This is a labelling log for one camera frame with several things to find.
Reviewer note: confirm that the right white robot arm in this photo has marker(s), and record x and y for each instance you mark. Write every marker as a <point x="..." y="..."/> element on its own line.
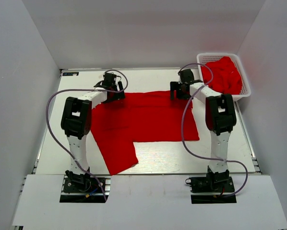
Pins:
<point x="220" y="118"/>

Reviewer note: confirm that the blue table label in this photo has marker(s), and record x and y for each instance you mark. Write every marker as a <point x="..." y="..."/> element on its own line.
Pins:
<point x="70" y="73"/>

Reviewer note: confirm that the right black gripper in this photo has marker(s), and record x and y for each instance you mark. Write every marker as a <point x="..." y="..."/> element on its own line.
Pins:
<point x="175" y="86"/>

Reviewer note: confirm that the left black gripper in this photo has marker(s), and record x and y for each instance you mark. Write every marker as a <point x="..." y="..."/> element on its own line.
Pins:
<point x="118" y="96"/>

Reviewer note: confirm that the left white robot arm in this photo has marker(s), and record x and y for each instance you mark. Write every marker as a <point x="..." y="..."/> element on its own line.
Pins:
<point x="77" y="118"/>

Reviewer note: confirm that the red t shirt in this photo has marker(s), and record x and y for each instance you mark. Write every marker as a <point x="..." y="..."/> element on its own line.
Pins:
<point x="140" y="117"/>

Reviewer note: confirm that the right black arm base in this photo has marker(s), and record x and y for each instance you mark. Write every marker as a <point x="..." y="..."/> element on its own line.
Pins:
<point x="203" y="193"/>

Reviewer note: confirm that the red t shirts pile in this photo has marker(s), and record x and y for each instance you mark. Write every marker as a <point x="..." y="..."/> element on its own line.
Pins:
<point x="226" y="78"/>

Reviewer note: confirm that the white plastic basket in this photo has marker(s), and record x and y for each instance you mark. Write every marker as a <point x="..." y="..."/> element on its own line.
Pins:
<point x="206" y="74"/>

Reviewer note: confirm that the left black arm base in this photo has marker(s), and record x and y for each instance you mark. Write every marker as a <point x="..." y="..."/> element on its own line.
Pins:
<point x="89" y="193"/>

